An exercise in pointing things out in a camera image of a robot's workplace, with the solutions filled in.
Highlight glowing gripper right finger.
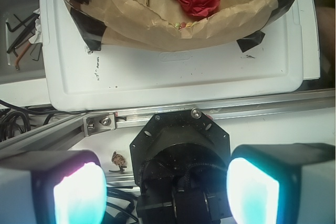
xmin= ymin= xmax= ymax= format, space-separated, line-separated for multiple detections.
xmin=226 ymin=143 xmax=335 ymax=223

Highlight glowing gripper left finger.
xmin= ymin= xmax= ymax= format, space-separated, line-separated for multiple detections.
xmin=1 ymin=150 xmax=107 ymax=223

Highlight white plastic bin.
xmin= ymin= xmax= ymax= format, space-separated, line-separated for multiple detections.
xmin=39 ymin=0 xmax=320 ymax=111

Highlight brown paper bag liner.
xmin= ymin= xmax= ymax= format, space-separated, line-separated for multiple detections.
xmin=63 ymin=0 xmax=295 ymax=52

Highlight aluminium extrusion rail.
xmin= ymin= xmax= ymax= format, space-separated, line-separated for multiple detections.
xmin=1 ymin=89 xmax=335 ymax=162

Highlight metal corner bracket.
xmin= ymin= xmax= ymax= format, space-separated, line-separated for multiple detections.
xmin=83 ymin=113 xmax=117 ymax=137

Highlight black cables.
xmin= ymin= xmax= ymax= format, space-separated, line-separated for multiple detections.
xmin=0 ymin=99 xmax=79 ymax=141

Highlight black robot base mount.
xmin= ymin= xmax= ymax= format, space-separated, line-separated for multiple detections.
xmin=130 ymin=110 xmax=232 ymax=223

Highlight orange handled tool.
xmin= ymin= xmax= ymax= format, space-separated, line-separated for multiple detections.
xmin=15 ymin=41 xmax=31 ymax=71

